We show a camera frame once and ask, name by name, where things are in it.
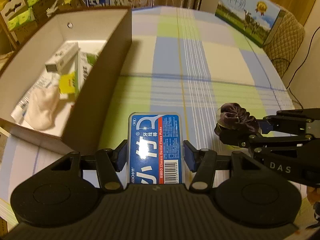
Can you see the stack of green tissue packs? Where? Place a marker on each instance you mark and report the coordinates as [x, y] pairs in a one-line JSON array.
[[22, 17]]

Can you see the green white small box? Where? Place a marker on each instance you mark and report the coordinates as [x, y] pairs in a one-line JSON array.
[[85, 67]]

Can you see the white sock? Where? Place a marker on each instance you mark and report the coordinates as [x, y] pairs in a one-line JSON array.
[[42, 110]]

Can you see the light blue milk carton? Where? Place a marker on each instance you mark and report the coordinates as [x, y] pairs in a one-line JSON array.
[[245, 10]]

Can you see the chair with quilted cover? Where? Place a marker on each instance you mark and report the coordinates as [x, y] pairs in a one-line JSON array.
[[287, 42]]

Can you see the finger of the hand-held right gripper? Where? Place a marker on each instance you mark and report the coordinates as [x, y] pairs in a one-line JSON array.
[[287, 118], [237, 138]]

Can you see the white blue toothpaste tube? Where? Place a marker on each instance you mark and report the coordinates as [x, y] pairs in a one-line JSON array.
[[18, 113]]

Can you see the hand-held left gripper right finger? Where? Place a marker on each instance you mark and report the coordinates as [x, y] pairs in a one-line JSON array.
[[190, 157]]

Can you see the yellow packet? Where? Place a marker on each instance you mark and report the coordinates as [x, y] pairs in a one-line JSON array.
[[67, 82]]

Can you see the white carved wooden board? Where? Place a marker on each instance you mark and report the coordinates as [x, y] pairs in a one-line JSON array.
[[10, 7]]

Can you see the brown cardboard box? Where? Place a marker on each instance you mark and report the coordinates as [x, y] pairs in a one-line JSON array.
[[100, 92]]

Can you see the white medicine box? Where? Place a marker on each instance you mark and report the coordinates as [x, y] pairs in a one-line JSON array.
[[62, 55]]

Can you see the clear plastic bag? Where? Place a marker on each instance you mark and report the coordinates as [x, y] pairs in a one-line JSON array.
[[53, 5]]

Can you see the person's right hand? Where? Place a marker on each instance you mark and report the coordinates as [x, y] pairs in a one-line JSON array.
[[312, 195]]

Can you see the clear floss pick box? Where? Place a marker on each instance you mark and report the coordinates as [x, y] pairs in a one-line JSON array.
[[155, 150]]

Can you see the dark velvet scrunchie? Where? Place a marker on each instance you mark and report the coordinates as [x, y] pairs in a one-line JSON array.
[[235, 115]]

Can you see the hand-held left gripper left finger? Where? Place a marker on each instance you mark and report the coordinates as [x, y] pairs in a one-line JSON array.
[[122, 156]]

